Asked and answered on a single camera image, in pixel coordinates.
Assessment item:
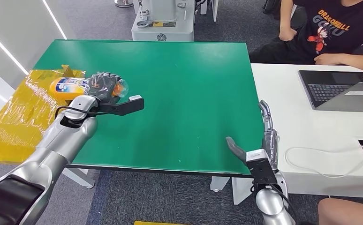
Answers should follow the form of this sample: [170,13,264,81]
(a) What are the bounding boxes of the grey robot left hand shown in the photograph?
[84,72,121,103]

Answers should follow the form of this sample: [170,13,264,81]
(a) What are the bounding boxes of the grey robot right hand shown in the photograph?
[225,100,280,171]

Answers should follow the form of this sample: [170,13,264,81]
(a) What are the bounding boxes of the orange detergent bottle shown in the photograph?
[49,77,129,102]

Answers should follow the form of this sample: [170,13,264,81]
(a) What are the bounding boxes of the white desk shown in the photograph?
[250,63,363,199]

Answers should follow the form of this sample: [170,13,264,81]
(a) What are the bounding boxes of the green table mat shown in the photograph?
[34,39,265,178]

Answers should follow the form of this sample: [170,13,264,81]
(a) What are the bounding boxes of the grey open laptop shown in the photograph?
[298,70,363,113]

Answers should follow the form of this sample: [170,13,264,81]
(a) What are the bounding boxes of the white machine base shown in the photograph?
[131,0,196,42]

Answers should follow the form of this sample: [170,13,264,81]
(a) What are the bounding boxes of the yellow taped cardboard box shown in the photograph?
[0,64,86,165]

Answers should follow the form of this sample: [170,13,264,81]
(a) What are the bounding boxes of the person's bare knee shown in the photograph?
[318,198,363,225]

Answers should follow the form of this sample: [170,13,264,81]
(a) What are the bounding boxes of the person's left hand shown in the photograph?
[314,53,340,65]

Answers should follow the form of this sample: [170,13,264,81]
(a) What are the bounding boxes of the person's hand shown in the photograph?
[314,53,340,65]
[278,26,297,42]

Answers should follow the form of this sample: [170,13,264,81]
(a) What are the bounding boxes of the person's right hand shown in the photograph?
[278,26,297,42]

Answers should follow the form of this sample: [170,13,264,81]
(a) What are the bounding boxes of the white panel legs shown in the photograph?
[200,0,219,23]

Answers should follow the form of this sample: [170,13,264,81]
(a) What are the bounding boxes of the black office chair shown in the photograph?
[262,0,281,15]

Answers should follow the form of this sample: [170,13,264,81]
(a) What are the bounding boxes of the yellow object edge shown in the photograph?
[134,220,182,225]

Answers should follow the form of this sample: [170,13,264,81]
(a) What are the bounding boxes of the white cable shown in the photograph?
[284,146,363,179]

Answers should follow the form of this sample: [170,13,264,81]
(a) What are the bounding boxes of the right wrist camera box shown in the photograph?
[246,149,279,186]

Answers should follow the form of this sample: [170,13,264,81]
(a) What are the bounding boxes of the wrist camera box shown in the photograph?
[99,94,145,117]
[246,149,279,186]

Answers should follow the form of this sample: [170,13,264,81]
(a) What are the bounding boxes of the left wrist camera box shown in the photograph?
[99,94,145,117]

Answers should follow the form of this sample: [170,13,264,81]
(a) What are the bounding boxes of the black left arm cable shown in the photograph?
[54,105,107,120]

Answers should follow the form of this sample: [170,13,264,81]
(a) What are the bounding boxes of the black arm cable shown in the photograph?
[250,185,294,218]
[54,105,107,120]

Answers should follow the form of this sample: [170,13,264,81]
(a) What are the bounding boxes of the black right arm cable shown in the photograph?
[250,185,294,218]

